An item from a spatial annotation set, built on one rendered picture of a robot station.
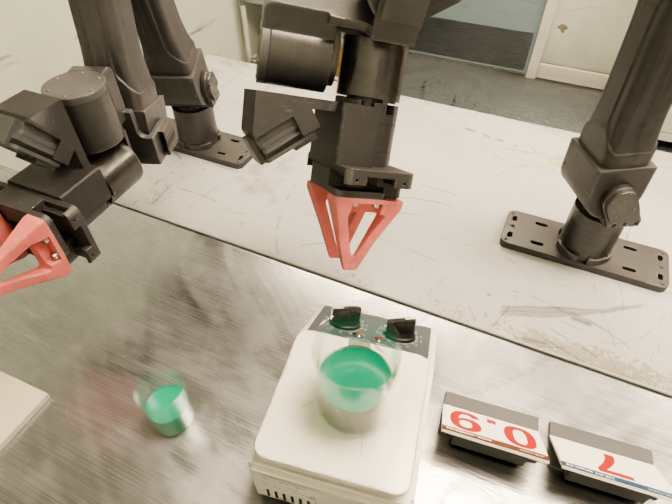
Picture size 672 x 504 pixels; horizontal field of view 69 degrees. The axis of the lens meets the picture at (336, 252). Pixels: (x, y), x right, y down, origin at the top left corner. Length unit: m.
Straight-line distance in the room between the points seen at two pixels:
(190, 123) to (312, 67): 0.42
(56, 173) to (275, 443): 0.32
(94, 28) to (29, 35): 1.31
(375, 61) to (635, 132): 0.28
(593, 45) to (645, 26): 2.75
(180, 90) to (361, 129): 0.39
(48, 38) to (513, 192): 1.57
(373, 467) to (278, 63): 0.32
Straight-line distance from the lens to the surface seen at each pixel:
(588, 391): 0.57
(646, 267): 0.71
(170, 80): 0.75
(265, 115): 0.40
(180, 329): 0.58
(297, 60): 0.42
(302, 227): 0.67
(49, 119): 0.50
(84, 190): 0.52
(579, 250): 0.67
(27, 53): 1.89
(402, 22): 0.40
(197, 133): 0.82
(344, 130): 0.41
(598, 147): 0.58
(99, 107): 0.52
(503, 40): 3.31
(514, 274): 0.65
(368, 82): 0.43
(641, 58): 0.54
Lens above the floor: 1.35
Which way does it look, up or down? 45 degrees down
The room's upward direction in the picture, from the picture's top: straight up
